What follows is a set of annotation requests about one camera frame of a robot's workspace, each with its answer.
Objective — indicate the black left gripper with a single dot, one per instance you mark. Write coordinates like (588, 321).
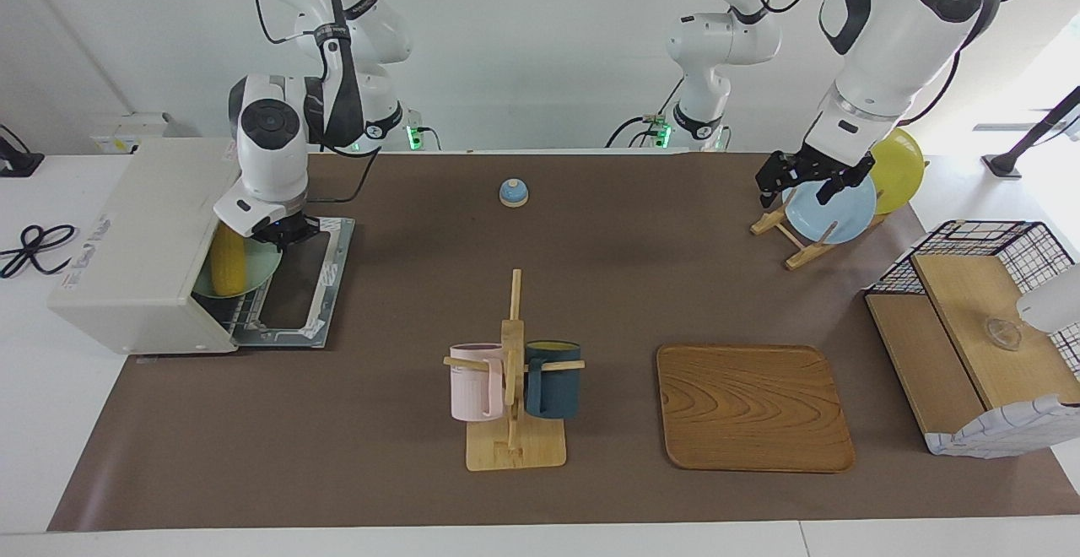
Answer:
(823, 162)

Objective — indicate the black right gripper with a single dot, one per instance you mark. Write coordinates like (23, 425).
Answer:
(287, 232)

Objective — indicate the pale green round plate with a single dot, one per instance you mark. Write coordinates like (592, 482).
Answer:
(261, 270)

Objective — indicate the yellow corn cob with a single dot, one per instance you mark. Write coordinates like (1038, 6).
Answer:
(228, 262)

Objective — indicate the cream toaster oven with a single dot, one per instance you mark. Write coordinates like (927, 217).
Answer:
(135, 245)

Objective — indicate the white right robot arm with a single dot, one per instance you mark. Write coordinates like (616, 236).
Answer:
(270, 152)

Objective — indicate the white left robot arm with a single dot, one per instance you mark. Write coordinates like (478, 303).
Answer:
(894, 42)

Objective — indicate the light blue plate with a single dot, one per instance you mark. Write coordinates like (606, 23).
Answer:
(831, 215)

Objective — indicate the wooden plate rack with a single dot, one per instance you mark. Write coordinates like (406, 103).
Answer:
(801, 255)

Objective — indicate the yellow plate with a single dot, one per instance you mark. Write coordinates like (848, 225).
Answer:
(901, 173)

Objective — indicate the light wooden shelf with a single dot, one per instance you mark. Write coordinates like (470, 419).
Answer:
(953, 304)

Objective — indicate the brown table mat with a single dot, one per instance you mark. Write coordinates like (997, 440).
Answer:
(354, 422)

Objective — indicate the brown wooden tray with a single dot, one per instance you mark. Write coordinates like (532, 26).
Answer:
(751, 409)

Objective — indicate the pink mug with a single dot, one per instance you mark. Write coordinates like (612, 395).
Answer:
(472, 384)

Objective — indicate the small clear glass dish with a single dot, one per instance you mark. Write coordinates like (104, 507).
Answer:
(1002, 334)

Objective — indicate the black stand base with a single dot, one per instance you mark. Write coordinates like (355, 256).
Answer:
(18, 164)

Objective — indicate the white rounded object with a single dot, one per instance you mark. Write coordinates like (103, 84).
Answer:
(1055, 304)

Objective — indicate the dark blue mug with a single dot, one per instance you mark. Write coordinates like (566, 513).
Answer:
(553, 388)

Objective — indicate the wooden mug tree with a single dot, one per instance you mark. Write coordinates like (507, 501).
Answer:
(513, 447)

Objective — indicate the white checked cloth liner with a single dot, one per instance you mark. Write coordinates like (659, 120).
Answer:
(1012, 430)

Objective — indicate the white wall socket box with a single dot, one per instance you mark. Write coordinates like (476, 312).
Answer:
(114, 145)

